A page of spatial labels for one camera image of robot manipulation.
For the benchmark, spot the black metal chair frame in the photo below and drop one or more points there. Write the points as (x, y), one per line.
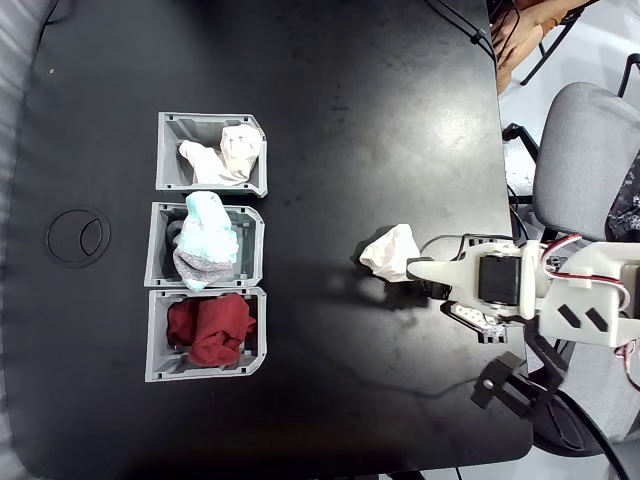
(537, 64)

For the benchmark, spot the grey fabric chair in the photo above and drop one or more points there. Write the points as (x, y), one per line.
(575, 150)

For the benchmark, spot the black bracket with screw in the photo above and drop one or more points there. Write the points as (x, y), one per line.
(495, 380)

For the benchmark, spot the person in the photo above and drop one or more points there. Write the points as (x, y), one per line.
(520, 40)

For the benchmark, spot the white ribbed sock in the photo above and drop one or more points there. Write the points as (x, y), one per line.
(390, 255)

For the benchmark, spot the dark patterned fabric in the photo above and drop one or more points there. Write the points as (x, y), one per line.
(627, 210)

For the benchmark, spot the dark red sock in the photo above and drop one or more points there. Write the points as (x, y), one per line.
(215, 330)

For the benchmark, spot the white smooth sock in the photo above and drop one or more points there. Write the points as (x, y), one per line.
(235, 150)

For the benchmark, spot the black camera box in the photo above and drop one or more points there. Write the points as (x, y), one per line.
(437, 292)

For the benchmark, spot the teal and grey sock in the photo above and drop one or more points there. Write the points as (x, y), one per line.
(207, 235)

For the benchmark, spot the grey plastic bin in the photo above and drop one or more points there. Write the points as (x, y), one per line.
(252, 235)
(170, 150)
(155, 350)

